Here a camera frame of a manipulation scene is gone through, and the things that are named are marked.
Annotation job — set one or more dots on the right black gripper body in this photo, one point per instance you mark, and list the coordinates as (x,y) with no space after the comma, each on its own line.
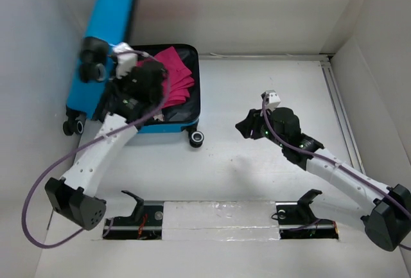
(264,133)

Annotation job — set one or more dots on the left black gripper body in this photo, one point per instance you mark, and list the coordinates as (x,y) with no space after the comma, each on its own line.
(124,85)

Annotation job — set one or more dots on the pink shorts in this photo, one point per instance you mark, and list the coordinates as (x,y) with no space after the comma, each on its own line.
(180,77)

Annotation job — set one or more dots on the blue kids suitcase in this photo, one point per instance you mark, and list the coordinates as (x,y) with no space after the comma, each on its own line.
(110,24)

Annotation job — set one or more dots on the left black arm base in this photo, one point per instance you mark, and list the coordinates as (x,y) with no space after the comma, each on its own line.
(144,223)

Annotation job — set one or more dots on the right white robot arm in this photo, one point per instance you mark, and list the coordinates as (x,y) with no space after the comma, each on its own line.
(381,212)

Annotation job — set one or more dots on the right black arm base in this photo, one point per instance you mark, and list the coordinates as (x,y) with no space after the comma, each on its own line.
(296,220)

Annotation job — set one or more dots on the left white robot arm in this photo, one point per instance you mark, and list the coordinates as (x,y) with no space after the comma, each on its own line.
(73,195)

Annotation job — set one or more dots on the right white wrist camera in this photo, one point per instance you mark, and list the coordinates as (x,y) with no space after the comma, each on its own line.
(271,100)

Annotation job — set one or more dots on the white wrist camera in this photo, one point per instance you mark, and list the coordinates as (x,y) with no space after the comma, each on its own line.
(271,100)
(125,59)

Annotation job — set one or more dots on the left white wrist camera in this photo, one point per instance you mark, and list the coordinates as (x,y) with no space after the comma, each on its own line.
(125,59)

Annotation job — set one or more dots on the white cable tie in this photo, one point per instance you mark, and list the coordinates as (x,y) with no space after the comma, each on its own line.
(217,55)

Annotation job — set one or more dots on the aluminium frame rail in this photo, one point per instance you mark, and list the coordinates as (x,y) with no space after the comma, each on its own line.
(342,118)

